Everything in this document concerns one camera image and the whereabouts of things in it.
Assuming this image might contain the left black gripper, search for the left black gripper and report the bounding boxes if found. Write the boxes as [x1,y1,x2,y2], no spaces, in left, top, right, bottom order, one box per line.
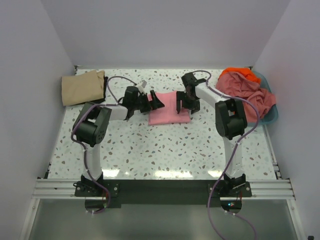
[132,90,164,114]

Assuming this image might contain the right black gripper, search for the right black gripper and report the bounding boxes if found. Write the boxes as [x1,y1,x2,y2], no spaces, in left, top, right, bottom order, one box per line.
[176,91,200,115]

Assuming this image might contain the light pink t-shirt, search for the light pink t-shirt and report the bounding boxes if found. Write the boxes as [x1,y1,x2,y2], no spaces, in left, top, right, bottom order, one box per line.
[148,91,191,126]

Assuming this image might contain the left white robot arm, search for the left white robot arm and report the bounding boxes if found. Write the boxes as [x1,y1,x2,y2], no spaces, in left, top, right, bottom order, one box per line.
[71,86,165,196]

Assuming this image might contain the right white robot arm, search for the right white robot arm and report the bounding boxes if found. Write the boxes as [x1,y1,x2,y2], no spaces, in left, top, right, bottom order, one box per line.
[176,72,248,197]

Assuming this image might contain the dusty pink crumpled t-shirt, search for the dusty pink crumpled t-shirt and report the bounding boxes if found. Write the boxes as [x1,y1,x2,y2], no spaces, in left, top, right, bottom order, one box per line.
[216,72,276,123]

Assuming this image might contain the folded black t-shirt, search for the folded black t-shirt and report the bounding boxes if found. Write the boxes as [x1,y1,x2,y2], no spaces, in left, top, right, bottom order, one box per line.
[83,75,108,104]

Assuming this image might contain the orange crumpled t-shirt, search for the orange crumpled t-shirt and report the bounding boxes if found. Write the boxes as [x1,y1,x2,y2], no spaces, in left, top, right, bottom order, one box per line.
[220,67,261,84]

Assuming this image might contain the folded beige t-shirt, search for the folded beige t-shirt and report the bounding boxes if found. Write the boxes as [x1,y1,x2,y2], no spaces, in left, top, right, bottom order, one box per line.
[61,70,105,106]

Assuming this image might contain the blue plastic basket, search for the blue plastic basket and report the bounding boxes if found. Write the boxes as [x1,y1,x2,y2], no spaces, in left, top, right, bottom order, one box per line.
[246,71,279,128]

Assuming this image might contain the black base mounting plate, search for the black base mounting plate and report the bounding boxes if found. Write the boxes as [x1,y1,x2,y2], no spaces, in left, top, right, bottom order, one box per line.
[73,178,253,210]

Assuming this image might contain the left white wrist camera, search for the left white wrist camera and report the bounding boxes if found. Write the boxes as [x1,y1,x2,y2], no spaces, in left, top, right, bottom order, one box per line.
[135,80,147,94]

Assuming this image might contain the aluminium rail frame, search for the aluminium rail frame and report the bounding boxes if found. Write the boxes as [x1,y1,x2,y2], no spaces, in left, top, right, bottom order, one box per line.
[18,65,307,240]

